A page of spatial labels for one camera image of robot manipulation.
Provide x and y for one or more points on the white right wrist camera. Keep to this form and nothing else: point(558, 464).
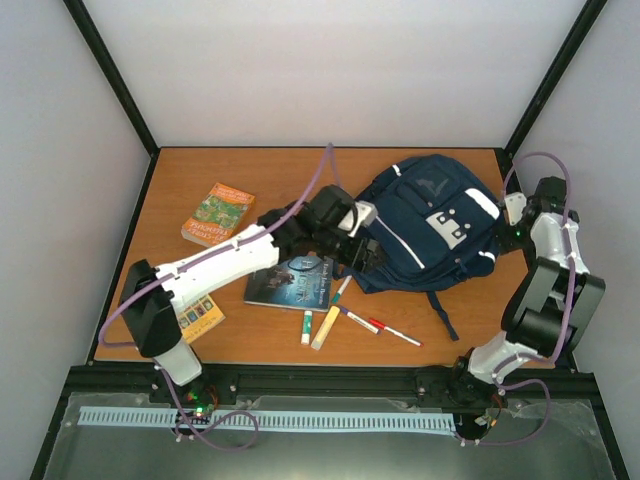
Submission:
point(514, 205)

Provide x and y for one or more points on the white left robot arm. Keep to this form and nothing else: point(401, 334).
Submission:
point(329, 225)

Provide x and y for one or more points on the yellow highlighter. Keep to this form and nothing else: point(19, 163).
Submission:
point(325, 328)

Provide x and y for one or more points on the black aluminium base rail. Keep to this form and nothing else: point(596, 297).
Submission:
point(225, 384)

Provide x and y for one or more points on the green-capped white marker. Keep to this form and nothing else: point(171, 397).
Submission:
point(343, 286)

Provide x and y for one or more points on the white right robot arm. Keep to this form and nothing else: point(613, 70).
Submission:
point(551, 308)

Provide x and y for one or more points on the light blue slotted cable duct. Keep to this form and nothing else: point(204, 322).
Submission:
point(273, 421)

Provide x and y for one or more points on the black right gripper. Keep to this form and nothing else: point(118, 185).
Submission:
point(505, 242)

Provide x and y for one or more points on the Wuthering Heights teal book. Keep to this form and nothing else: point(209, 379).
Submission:
point(302, 283)

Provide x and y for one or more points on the orange treehouse paperback book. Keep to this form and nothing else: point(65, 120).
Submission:
point(218, 216)

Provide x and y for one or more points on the red-capped white pen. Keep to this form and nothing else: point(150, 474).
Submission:
point(387, 328)

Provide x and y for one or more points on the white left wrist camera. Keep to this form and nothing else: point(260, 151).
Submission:
point(360, 214)

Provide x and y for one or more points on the navy blue backpack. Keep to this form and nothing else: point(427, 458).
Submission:
point(436, 222)

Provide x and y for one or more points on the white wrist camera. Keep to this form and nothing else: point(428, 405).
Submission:
point(360, 214)
point(514, 205)

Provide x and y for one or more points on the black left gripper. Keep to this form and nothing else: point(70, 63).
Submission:
point(363, 263)

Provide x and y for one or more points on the white green glue stick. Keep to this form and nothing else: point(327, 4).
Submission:
point(306, 327)

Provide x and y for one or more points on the purple-capped white marker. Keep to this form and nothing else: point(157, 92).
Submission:
point(359, 320)

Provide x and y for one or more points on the yellow picture-grid book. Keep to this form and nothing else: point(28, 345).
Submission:
point(199, 318)

